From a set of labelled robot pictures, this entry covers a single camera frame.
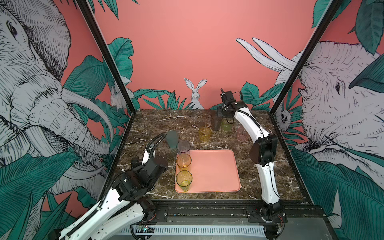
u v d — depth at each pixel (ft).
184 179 2.46
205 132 3.53
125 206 1.52
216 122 3.41
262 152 1.96
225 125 3.55
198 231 2.30
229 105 2.38
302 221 2.41
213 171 2.98
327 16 2.34
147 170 1.64
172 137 3.51
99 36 2.59
